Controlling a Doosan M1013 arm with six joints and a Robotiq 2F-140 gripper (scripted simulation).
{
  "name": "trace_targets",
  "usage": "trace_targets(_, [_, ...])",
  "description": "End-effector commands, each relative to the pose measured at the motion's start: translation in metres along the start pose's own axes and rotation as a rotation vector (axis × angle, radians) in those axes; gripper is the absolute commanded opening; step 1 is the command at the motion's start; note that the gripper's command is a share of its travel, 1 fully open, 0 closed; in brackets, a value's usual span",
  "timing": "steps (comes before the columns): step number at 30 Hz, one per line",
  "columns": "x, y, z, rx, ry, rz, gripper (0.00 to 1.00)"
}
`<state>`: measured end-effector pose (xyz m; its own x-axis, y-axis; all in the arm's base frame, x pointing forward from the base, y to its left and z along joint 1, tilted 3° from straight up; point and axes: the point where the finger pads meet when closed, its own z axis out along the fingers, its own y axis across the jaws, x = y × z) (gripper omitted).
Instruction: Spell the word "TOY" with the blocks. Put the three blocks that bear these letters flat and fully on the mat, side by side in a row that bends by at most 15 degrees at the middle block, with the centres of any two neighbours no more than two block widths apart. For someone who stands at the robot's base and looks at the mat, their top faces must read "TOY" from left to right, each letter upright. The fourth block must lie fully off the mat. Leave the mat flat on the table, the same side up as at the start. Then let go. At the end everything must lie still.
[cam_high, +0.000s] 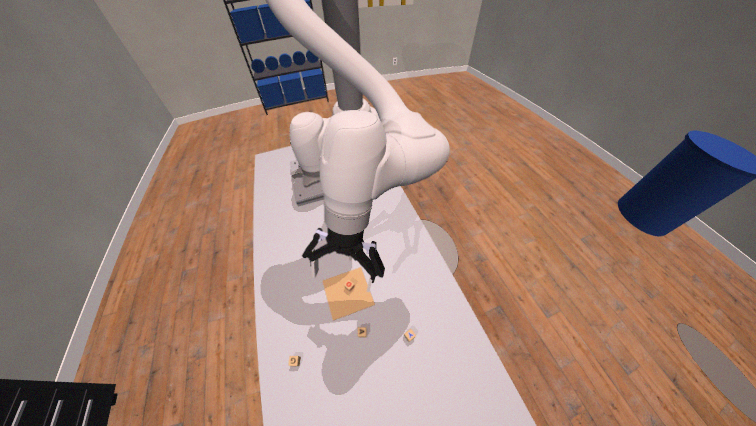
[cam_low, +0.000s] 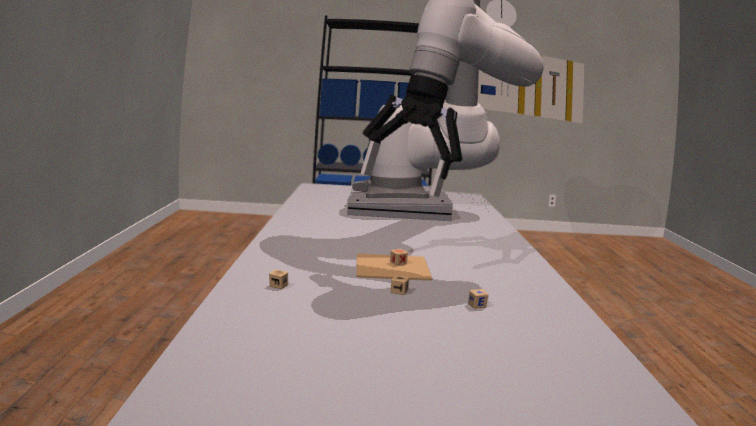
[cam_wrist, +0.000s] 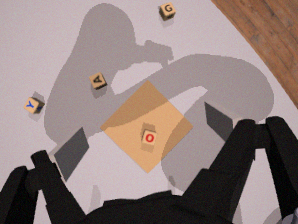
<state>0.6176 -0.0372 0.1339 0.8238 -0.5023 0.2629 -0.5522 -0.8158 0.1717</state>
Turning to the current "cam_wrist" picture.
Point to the tan letter block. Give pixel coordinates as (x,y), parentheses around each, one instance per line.
(167,11)
(33,105)
(98,81)
(149,137)

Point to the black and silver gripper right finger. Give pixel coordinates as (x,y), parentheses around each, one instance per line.
(222,184)

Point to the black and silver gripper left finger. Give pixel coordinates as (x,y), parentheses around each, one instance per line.
(16,205)

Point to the tan flat mat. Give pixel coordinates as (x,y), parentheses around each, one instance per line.
(147,109)

